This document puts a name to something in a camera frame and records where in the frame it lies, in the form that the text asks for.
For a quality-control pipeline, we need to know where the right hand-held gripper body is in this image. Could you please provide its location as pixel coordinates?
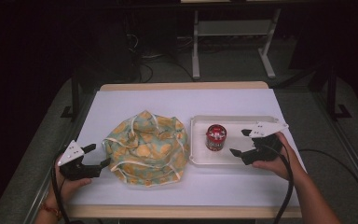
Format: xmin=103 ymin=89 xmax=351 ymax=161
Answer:
xmin=240 ymin=121 xmax=290 ymax=166

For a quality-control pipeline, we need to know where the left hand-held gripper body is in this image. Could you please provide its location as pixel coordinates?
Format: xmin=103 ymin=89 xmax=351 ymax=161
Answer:
xmin=57 ymin=139 xmax=103 ymax=182

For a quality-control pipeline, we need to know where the person's left hand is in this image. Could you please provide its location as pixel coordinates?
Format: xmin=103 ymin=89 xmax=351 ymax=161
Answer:
xmin=45 ymin=154 xmax=93 ymax=210

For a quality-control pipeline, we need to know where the person's right hand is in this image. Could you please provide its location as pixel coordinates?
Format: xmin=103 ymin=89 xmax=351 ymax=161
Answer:
xmin=251 ymin=131 xmax=308 ymax=182

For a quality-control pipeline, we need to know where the white plastic tray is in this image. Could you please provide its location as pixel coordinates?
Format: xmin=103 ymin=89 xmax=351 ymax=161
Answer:
xmin=188 ymin=115 xmax=283 ymax=166

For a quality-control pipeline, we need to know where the red tin can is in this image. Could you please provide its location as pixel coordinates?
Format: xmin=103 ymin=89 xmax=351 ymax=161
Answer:
xmin=204 ymin=123 xmax=228 ymax=152

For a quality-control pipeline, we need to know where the yellow green patterned cloth bag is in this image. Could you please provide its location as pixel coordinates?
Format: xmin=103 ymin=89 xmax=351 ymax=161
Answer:
xmin=102 ymin=109 xmax=191 ymax=188

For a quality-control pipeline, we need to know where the black metal stand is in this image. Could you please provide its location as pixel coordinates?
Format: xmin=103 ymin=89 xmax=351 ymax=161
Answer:
xmin=325 ymin=65 xmax=353 ymax=121
xmin=60 ymin=68 xmax=82 ymax=122

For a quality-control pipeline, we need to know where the white table cover sheet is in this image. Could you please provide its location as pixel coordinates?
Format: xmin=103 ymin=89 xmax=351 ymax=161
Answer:
xmin=65 ymin=88 xmax=308 ymax=208

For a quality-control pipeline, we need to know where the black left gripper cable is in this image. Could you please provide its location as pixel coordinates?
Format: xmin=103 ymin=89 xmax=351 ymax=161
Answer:
xmin=50 ymin=159 xmax=72 ymax=224

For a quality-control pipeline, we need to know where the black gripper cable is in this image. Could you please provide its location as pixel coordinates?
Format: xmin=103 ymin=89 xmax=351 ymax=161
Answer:
xmin=268 ymin=143 xmax=295 ymax=224
xmin=50 ymin=159 xmax=72 ymax=224

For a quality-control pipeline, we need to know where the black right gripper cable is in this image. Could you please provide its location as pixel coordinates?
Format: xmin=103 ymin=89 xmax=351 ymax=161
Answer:
xmin=268 ymin=143 xmax=295 ymax=224

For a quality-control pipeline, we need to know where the red bracelet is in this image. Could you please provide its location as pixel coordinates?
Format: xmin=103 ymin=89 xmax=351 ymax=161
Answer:
xmin=40 ymin=203 xmax=63 ymax=221

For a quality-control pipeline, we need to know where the black floor cable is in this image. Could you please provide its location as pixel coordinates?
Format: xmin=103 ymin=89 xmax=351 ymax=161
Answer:
xmin=297 ymin=148 xmax=358 ymax=224

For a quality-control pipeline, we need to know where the black cable near stand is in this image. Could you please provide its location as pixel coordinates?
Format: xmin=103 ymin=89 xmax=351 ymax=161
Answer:
xmin=139 ymin=54 xmax=198 ymax=84

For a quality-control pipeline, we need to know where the white metal frame table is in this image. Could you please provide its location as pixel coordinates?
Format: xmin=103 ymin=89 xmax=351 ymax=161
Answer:
xmin=191 ymin=7 xmax=282 ymax=80

